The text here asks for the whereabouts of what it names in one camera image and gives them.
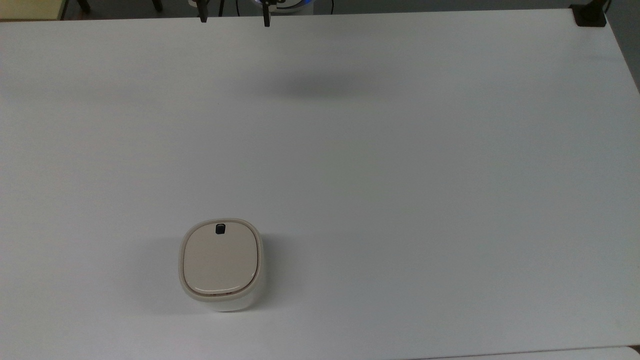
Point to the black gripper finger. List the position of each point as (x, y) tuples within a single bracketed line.
[(266, 14), (202, 11)]

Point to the beige trash bin lid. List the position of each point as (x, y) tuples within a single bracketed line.
[(220, 260)]

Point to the cream white trash bin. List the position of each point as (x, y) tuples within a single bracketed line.
[(220, 300)]

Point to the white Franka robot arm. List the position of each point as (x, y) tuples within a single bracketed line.
[(282, 3)]

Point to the black furniture leg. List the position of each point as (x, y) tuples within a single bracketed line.
[(84, 5), (157, 5)]

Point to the light wooden furniture board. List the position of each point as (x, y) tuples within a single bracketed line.
[(30, 9)]

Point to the black table clamp mount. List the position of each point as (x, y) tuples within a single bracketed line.
[(590, 15)]

